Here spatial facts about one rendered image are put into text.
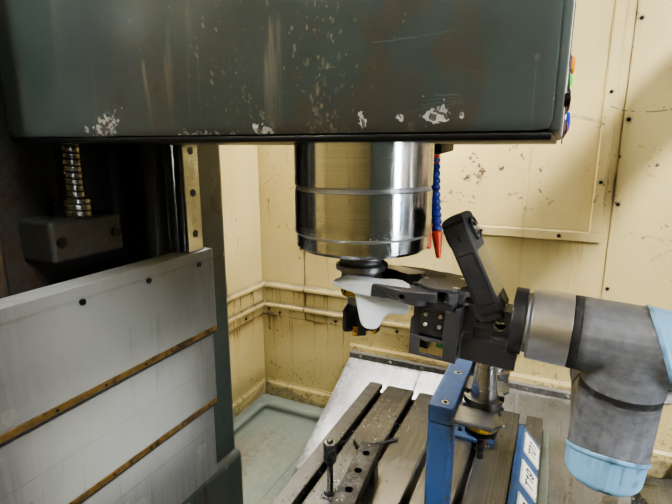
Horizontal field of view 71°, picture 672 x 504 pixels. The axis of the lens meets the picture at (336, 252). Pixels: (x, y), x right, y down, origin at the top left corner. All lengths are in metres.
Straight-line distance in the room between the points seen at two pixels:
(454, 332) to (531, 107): 0.25
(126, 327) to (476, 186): 1.08
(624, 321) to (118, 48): 0.58
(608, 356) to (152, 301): 0.70
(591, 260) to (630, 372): 1.05
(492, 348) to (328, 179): 0.25
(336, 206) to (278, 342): 1.51
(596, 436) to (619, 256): 1.05
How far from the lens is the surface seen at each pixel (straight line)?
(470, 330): 0.54
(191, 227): 0.97
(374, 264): 0.55
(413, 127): 0.41
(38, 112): 0.70
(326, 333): 1.84
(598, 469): 0.58
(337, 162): 0.48
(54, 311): 0.78
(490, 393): 0.81
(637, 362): 0.52
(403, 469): 1.20
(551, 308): 0.52
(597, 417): 0.55
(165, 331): 0.94
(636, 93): 1.54
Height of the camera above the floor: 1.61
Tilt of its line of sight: 12 degrees down
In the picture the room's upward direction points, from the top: straight up
